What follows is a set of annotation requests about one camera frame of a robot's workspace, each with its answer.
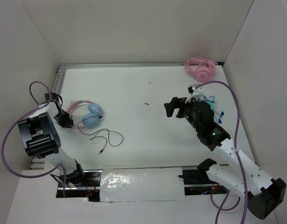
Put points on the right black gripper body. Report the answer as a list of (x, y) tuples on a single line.
[(186, 109)]

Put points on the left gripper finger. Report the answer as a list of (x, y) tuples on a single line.
[(67, 124), (67, 118)]

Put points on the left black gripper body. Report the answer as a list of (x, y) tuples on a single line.
[(59, 117)]

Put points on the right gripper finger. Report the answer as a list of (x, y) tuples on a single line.
[(177, 102), (170, 109)]

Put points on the pink blue cat-ear headphones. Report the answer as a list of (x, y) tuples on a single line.
[(90, 120)]

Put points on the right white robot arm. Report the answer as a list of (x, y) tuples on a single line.
[(263, 193)]

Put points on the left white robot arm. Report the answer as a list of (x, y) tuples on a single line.
[(41, 139)]

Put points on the teal cat-ear headphones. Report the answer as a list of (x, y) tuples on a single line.
[(211, 101)]

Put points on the white taped cover sheet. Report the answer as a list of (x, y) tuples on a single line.
[(141, 185)]

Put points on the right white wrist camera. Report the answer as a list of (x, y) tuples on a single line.
[(195, 92)]

